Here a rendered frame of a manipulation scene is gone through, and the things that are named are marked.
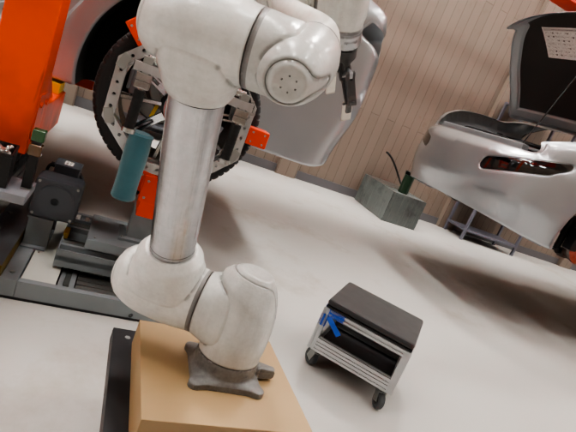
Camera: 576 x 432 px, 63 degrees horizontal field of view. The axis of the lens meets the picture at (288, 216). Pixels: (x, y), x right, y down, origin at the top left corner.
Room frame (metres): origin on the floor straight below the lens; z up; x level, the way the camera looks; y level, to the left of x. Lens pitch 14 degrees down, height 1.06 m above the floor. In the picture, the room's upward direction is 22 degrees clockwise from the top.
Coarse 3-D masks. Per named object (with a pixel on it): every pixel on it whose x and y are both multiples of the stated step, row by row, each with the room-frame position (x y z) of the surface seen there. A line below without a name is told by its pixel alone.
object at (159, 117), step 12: (156, 84) 1.84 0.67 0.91; (120, 96) 1.80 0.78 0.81; (132, 96) 1.82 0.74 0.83; (120, 108) 1.89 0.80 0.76; (120, 120) 1.79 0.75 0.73; (144, 120) 1.84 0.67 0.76; (156, 120) 1.86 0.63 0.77; (228, 120) 1.96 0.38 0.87; (228, 132) 2.05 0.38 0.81; (156, 156) 1.87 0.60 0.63
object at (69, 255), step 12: (72, 228) 1.94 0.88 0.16; (84, 228) 1.97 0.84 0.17; (72, 240) 1.79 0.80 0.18; (84, 240) 1.90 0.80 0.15; (60, 252) 1.70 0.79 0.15; (72, 252) 1.72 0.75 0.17; (84, 252) 1.78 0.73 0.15; (96, 252) 1.80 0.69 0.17; (60, 264) 1.71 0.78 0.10; (72, 264) 1.72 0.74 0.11; (84, 264) 1.74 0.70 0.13; (96, 264) 1.76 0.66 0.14; (108, 264) 1.77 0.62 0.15; (108, 276) 1.78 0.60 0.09
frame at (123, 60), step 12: (144, 48) 1.72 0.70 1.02; (120, 60) 1.69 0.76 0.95; (132, 60) 1.71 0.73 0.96; (120, 72) 1.69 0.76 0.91; (120, 84) 1.70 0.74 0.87; (108, 96) 1.69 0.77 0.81; (108, 108) 1.69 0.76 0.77; (108, 120) 1.69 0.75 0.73; (252, 120) 1.89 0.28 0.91; (120, 132) 1.72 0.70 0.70; (240, 132) 1.88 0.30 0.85; (120, 144) 1.72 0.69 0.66; (240, 144) 1.89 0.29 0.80; (216, 156) 1.91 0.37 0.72; (144, 168) 1.76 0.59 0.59; (156, 168) 1.78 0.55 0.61; (216, 168) 1.86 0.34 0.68
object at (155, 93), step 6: (156, 66) 2.29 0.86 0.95; (144, 90) 2.28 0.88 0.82; (150, 90) 2.25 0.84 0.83; (156, 90) 2.26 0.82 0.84; (144, 96) 2.29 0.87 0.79; (150, 96) 2.30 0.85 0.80; (156, 96) 2.26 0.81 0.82; (144, 108) 2.29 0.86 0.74; (150, 108) 2.30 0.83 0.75; (144, 114) 2.30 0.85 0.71
